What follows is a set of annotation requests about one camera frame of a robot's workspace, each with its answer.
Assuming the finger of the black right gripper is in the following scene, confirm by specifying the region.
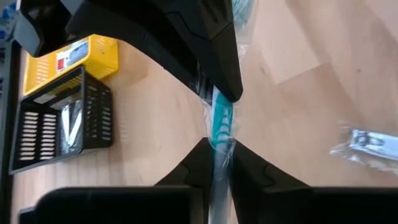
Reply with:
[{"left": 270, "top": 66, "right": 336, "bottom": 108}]
[
  {"left": 149, "top": 0, "right": 244, "bottom": 103},
  {"left": 67, "top": 0, "right": 214, "bottom": 95}
]

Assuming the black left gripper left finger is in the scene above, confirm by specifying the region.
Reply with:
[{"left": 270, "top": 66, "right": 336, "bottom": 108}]
[{"left": 155, "top": 138, "right": 215, "bottom": 224}]

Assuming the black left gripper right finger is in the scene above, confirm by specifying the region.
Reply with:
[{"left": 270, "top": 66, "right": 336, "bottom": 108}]
[{"left": 230, "top": 139, "right": 338, "bottom": 224}]

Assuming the teal toothbrush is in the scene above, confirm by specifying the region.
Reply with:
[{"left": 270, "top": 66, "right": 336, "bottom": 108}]
[{"left": 197, "top": 0, "right": 261, "bottom": 224}]

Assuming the yellow plastic basket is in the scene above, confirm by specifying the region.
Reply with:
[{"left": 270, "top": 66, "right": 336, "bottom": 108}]
[{"left": 23, "top": 33, "right": 119, "bottom": 97}]

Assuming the black plastic basket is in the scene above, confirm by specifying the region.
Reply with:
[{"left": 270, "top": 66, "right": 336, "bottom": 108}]
[{"left": 8, "top": 65, "right": 113, "bottom": 175}]

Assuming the silver nail clipper packet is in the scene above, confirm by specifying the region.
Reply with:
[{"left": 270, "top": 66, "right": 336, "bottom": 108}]
[{"left": 328, "top": 120, "right": 398, "bottom": 177}]

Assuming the black aluminium rig frame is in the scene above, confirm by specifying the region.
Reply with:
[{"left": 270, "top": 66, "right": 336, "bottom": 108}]
[{"left": 0, "top": 40, "right": 21, "bottom": 224}]

